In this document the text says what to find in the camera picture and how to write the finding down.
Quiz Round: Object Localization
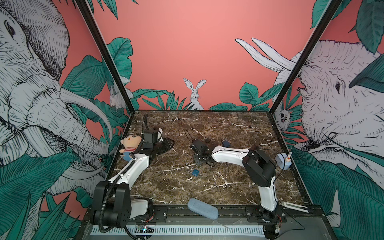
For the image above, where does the plush doll striped shirt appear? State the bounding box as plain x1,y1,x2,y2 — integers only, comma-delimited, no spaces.
119,135,142,162

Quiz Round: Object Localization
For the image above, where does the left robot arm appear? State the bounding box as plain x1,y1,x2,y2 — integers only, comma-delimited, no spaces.
90,128,175,233

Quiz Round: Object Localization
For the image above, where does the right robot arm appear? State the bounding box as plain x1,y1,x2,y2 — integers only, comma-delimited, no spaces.
190,139,278,212

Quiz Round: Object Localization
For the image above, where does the blue grey pouch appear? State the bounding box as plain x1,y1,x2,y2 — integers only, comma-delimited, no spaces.
187,198,219,220

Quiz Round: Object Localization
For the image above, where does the blue grey toy box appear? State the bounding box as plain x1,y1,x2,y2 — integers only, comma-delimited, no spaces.
275,152,292,171

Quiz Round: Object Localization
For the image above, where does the blue padlock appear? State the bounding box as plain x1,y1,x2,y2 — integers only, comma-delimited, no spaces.
191,169,200,177
222,138,231,148

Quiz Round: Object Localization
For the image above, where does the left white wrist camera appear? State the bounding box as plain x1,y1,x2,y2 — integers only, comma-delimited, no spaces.
157,128,163,142

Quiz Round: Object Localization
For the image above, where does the white vented rail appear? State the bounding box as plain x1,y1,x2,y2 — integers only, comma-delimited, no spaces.
89,224,266,237

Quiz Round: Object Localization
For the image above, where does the black corrugated cable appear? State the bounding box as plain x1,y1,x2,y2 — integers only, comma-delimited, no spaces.
98,113,151,234

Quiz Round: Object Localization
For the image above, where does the white tool on rail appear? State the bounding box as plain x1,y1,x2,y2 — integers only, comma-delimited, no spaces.
283,202,310,213

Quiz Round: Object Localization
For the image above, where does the black mounting rail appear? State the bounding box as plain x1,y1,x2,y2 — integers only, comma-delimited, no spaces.
86,203,325,224

